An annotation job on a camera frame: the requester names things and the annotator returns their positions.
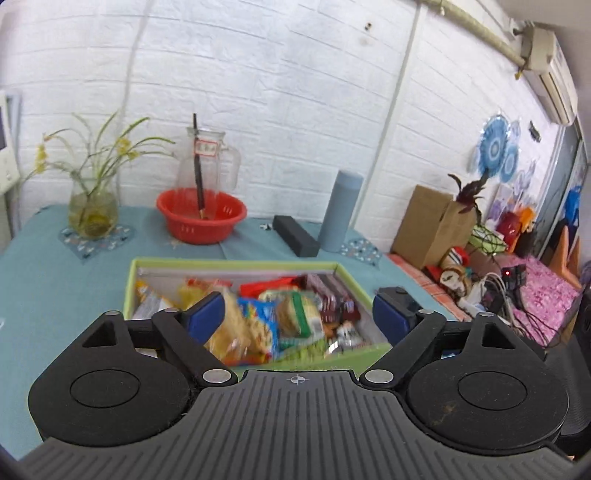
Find cloth doll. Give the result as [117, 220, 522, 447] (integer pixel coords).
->
[438, 247, 476, 297]

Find white air conditioner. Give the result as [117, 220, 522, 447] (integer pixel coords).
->
[512, 21, 578, 125]

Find plaid cloth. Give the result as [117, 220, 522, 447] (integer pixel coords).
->
[387, 253, 472, 322]

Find power strip with cables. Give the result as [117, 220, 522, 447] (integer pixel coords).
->
[457, 272, 520, 320]

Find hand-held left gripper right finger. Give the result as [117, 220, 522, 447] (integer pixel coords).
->
[359, 293, 546, 388]

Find green cardboard box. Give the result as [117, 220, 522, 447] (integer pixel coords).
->
[122, 257, 393, 370]

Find yellow flowering plant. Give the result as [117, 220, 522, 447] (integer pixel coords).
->
[21, 110, 178, 204]

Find black device with red light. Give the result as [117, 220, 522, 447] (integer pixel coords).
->
[501, 264, 529, 288]

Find blue grey thermos bottle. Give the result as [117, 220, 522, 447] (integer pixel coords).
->
[318, 169, 365, 253]

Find long black box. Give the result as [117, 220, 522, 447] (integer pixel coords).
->
[272, 215, 320, 258]

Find yellow clear bread packet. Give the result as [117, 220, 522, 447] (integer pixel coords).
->
[178, 284, 278, 367]

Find glass pitcher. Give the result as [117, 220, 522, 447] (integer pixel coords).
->
[178, 126, 242, 192]

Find pink floral blanket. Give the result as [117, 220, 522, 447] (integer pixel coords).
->
[503, 256, 583, 334]

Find silver snack packet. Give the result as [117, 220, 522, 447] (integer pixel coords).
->
[325, 322, 366, 357]

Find teal printed tablecloth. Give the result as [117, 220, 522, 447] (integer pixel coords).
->
[0, 203, 462, 462]

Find blue bag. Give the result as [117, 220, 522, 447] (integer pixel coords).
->
[565, 185, 583, 228]

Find blue snack packet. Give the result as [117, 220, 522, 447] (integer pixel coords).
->
[238, 295, 283, 356]

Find black straw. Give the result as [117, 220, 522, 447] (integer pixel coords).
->
[192, 113, 207, 220]

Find red bag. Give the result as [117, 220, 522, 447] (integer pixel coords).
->
[496, 210, 522, 245]

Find purple leafed plant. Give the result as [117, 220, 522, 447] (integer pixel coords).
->
[448, 173, 490, 222]

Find brown chocolate bar packets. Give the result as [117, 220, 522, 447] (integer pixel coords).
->
[307, 274, 362, 325]

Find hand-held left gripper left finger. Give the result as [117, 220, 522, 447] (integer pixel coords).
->
[81, 291, 238, 387]

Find white wall cable conduit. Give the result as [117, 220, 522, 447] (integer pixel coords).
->
[367, 4, 420, 188]

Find red plastic basin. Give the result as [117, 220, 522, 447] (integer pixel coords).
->
[156, 187, 247, 245]

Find glass vase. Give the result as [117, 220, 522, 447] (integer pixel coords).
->
[68, 178, 120, 240]

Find yellow chips packet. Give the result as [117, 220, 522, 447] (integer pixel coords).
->
[134, 277, 182, 320]

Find red biscuit snack packet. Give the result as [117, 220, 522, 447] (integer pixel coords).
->
[238, 276, 308, 298]

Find dark bulky object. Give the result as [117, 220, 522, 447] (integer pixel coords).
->
[542, 286, 591, 462]

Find blue paper wall decoration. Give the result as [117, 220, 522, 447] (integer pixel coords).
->
[501, 134, 523, 182]
[475, 114, 509, 175]

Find brown cardboard box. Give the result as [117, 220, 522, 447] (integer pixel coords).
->
[392, 185, 478, 271]

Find wall pipe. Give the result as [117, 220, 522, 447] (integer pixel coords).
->
[418, 0, 527, 70]

